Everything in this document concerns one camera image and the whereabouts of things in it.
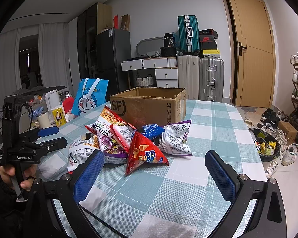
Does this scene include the stacked shoe boxes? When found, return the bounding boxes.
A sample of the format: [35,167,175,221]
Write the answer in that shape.
[199,29,220,58]

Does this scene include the blue snack packet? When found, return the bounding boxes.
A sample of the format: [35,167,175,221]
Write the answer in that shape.
[138,124,165,140]

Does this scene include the small cardboard box on floor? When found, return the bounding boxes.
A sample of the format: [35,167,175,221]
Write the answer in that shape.
[278,121,298,145]

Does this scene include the beige suitcase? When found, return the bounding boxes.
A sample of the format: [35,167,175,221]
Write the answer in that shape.
[178,55,200,100]

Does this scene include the oval mirror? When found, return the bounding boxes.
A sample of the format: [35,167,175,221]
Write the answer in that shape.
[135,37,164,56]

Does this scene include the red white snack bag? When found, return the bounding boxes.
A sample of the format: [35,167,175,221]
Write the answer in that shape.
[110,124,135,153]

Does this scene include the black refrigerator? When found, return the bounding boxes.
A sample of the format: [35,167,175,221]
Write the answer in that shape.
[96,29,131,101]

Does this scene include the woven laundry basket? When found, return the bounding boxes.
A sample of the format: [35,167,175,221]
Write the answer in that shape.
[135,76,154,88]

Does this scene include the blue Doraemon gift bag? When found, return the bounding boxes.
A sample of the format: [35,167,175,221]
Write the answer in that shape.
[71,78,109,116]

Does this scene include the white curtain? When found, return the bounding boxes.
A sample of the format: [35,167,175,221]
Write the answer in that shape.
[38,23,72,89]

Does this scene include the wooden door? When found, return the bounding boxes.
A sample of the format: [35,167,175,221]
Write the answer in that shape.
[223,0,276,107]

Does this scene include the SF cardboard box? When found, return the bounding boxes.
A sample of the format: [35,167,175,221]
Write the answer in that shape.
[110,87,186,128]

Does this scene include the white drawer desk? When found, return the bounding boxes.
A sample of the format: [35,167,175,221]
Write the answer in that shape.
[121,57,179,88]

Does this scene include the person's left hand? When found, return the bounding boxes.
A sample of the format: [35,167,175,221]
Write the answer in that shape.
[0,164,38,191]

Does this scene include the black trash bag bin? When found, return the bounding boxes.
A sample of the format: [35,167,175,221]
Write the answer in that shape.
[248,128,281,162]

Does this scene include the white sneaker on floor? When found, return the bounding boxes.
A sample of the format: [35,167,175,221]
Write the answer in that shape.
[282,143,298,167]

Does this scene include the checkered teal tablecloth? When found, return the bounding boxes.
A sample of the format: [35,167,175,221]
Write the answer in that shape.
[36,99,268,238]

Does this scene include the silver suitcase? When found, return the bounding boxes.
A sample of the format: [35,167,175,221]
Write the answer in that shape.
[199,58,224,102]

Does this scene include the purple candy bag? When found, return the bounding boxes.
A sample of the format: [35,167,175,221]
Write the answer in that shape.
[98,136,128,164]

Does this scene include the red triangular chip bag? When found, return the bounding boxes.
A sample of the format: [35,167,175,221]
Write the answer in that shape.
[125,131,169,176]

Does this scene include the yellow box on side table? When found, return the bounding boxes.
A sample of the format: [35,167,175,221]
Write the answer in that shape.
[52,105,67,127]

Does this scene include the orange white noodle snack bag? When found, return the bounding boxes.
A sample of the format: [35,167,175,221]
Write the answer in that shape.
[85,105,136,138]

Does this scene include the teal suitcase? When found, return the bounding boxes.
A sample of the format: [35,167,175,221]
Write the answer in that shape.
[178,14,200,55]

